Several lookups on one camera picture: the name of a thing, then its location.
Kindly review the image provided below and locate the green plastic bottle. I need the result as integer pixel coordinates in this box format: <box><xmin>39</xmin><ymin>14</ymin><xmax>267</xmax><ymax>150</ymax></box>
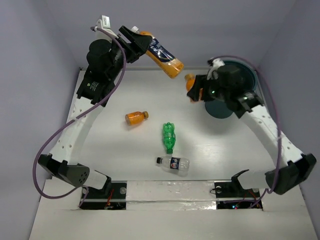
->
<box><xmin>162</xmin><ymin>122</ymin><xmax>176</xmax><ymax>155</ymax></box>

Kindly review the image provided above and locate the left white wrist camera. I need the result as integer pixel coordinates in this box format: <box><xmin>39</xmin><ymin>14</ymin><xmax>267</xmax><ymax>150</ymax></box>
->
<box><xmin>90</xmin><ymin>15</ymin><xmax>118</xmax><ymax>42</ymax></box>

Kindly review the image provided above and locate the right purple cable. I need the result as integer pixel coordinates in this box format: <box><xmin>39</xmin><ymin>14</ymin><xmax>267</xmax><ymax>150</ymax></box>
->
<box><xmin>208</xmin><ymin>55</ymin><xmax>281</xmax><ymax>210</ymax></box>

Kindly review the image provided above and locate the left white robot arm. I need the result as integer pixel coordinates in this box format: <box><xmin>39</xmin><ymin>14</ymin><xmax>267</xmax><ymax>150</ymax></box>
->
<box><xmin>32</xmin><ymin>26</ymin><xmax>152</xmax><ymax>198</ymax></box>

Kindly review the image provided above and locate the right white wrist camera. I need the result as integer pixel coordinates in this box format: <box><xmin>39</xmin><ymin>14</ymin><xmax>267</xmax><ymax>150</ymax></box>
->
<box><xmin>206</xmin><ymin>57</ymin><xmax>225</xmax><ymax>80</ymax></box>

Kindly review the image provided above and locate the dark teal plastic bin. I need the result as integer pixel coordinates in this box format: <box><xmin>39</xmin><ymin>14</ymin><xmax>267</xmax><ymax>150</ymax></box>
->
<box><xmin>204</xmin><ymin>60</ymin><xmax>258</xmax><ymax>119</ymax></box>

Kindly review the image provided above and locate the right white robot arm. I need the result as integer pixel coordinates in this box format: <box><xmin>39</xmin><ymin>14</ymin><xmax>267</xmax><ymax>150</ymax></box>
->
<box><xmin>184</xmin><ymin>63</ymin><xmax>317</xmax><ymax>196</ymax></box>

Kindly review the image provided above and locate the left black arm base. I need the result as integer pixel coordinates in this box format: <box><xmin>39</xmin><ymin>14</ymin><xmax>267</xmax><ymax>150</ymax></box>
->
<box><xmin>80</xmin><ymin>181</ymin><xmax>127</xmax><ymax>210</ymax></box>

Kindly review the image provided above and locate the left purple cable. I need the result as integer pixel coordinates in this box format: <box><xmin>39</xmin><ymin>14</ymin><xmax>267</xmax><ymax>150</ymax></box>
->
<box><xmin>33</xmin><ymin>26</ymin><xmax>126</xmax><ymax>208</ymax></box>

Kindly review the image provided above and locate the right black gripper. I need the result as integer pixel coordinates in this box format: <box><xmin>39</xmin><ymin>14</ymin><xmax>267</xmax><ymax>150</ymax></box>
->
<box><xmin>188</xmin><ymin>73</ymin><xmax>230</xmax><ymax>102</ymax></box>

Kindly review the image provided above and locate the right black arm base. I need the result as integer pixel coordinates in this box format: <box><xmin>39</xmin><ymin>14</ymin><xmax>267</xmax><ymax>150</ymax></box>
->
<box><xmin>210</xmin><ymin>181</ymin><xmax>261</xmax><ymax>210</ymax></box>

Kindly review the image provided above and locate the small orange bottle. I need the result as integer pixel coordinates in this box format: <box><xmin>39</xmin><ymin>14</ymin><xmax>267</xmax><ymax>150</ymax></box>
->
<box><xmin>125</xmin><ymin>111</ymin><xmax>149</xmax><ymax>126</ymax></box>
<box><xmin>184</xmin><ymin>73</ymin><xmax>203</xmax><ymax>103</ymax></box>

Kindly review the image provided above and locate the clear pepsi bottle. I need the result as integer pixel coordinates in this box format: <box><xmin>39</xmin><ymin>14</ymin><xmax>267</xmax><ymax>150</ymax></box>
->
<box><xmin>156</xmin><ymin>156</ymin><xmax>190</xmax><ymax>177</ymax></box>

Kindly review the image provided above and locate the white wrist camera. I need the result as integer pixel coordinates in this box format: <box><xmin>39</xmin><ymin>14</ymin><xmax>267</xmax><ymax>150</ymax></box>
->
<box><xmin>206</xmin><ymin>57</ymin><xmax>225</xmax><ymax>80</ymax></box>
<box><xmin>90</xmin><ymin>15</ymin><xmax>118</xmax><ymax>42</ymax></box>

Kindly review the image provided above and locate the purple cable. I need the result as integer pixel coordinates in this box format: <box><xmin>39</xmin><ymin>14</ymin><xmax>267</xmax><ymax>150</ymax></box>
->
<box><xmin>208</xmin><ymin>55</ymin><xmax>281</xmax><ymax>210</ymax></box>
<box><xmin>33</xmin><ymin>26</ymin><xmax>126</xmax><ymax>208</ymax></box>

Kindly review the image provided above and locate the orange bottle blue label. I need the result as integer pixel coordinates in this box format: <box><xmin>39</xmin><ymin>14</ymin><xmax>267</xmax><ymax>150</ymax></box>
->
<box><xmin>131</xmin><ymin>26</ymin><xmax>184</xmax><ymax>79</ymax></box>

